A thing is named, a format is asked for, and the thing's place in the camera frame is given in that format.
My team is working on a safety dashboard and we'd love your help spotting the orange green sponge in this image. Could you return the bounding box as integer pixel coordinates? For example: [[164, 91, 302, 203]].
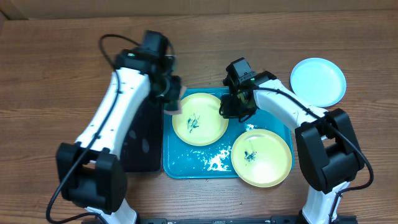
[[163, 86, 187, 115]]

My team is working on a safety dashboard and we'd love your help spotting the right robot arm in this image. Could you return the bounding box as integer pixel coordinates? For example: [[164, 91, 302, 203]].
[[219, 58, 374, 223]]

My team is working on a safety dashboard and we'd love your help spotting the black water tray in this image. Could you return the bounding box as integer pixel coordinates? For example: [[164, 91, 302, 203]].
[[120, 100, 163, 173]]

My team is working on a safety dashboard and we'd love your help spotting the teal plastic tray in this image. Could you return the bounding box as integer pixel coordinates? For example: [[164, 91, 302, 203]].
[[162, 87, 295, 180]]

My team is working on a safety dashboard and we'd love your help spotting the yellow-green plate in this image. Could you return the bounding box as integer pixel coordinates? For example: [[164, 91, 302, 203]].
[[172, 93, 229, 146], [231, 129, 293, 188]]

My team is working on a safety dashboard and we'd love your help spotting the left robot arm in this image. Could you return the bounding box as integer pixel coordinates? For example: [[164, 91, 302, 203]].
[[45, 30, 185, 223]]

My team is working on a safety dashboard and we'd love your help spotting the light blue plate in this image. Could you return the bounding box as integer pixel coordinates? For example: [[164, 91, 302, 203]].
[[290, 58, 346, 108]]

